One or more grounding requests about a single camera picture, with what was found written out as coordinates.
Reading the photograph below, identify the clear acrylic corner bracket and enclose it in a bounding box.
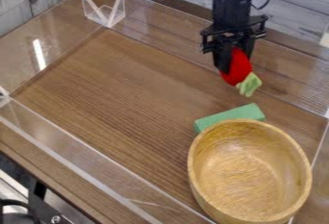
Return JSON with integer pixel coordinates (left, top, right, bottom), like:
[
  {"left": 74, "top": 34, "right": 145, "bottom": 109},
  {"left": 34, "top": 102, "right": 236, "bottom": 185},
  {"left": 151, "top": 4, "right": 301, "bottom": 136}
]
[{"left": 82, "top": 0, "right": 126, "bottom": 28}]

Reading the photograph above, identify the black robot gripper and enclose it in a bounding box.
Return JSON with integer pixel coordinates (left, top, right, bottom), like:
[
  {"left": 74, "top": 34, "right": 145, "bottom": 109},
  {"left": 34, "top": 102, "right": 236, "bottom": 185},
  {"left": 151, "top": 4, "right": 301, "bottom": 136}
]
[{"left": 201, "top": 0, "right": 270, "bottom": 73}]

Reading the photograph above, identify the black metal table frame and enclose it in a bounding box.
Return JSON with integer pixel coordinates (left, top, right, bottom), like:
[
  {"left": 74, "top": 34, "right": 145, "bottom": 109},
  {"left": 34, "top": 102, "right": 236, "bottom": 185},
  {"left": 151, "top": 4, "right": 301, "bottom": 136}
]
[{"left": 28, "top": 180, "right": 88, "bottom": 224}]

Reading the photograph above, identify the clear acrylic front wall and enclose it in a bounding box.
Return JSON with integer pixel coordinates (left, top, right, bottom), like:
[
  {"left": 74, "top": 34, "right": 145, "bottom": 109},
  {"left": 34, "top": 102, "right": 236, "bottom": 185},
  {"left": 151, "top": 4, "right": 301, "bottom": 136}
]
[{"left": 0, "top": 98, "right": 214, "bottom": 224}]

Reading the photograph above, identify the red plush strawberry toy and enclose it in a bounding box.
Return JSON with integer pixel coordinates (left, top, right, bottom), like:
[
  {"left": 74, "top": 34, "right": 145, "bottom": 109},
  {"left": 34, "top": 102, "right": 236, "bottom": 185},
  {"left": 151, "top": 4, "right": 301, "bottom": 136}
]
[{"left": 219, "top": 48, "right": 262, "bottom": 97}]

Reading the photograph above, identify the black cable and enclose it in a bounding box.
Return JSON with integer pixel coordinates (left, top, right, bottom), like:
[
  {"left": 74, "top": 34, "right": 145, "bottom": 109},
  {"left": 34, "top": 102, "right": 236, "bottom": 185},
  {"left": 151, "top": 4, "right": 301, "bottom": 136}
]
[{"left": 0, "top": 198, "right": 34, "bottom": 224}]

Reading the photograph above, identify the green sponge block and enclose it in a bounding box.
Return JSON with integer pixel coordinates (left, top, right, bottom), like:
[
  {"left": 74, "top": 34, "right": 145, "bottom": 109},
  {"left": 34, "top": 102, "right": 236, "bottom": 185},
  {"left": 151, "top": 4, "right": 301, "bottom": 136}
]
[{"left": 194, "top": 103, "right": 266, "bottom": 133}]

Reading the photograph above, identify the wooden oval bowl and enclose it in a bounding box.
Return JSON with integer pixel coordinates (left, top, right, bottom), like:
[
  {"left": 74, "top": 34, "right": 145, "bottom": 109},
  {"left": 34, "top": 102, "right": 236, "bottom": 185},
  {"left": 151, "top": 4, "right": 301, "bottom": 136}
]
[{"left": 187, "top": 119, "right": 313, "bottom": 224}]

